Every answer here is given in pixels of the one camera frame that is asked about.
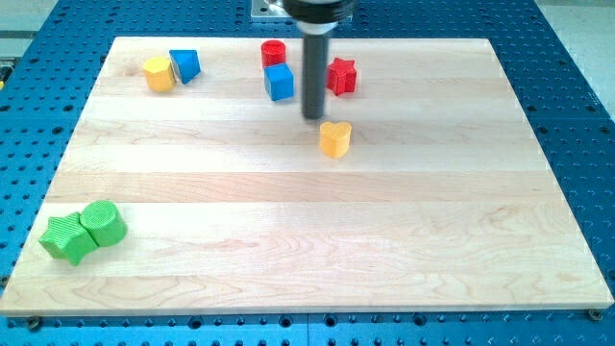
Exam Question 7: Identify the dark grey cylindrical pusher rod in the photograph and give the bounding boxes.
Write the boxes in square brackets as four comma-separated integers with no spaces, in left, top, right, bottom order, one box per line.
[301,34,330,120]

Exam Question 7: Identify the yellow heart block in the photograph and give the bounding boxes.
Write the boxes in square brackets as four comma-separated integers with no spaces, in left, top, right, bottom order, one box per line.
[319,121,352,159]

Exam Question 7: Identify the light wooden board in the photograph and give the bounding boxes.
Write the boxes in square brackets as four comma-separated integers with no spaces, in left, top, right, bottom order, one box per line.
[1,37,613,316]

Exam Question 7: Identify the red star block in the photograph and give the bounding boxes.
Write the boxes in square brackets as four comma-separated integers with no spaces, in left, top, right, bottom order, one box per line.
[327,57,357,96]

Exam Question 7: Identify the red cylinder block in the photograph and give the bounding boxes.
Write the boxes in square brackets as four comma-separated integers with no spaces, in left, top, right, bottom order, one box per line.
[260,39,286,68]

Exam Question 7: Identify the blue cube block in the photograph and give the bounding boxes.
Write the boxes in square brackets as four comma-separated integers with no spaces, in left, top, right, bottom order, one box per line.
[264,63,294,101]

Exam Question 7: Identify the silver metal mounting plate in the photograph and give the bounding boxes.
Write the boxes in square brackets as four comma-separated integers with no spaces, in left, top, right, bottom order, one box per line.
[249,0,357,24]

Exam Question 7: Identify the blue triangular prism block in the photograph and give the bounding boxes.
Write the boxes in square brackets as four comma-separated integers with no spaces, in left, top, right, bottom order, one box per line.
[169,50,201,85]

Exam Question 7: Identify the yellow hexagon block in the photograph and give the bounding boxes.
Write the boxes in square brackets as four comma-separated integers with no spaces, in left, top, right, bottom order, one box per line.
[142,57,176,92]

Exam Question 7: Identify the green cylinder block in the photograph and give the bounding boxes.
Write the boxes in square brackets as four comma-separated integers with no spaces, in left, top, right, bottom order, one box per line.
[80,200,127,247]

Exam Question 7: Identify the green star block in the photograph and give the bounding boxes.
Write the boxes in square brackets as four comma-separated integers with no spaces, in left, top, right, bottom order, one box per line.
[38,212,98,266]

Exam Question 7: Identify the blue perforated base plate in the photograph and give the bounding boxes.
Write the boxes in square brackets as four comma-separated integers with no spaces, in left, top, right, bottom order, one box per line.
[1,0,614,345]

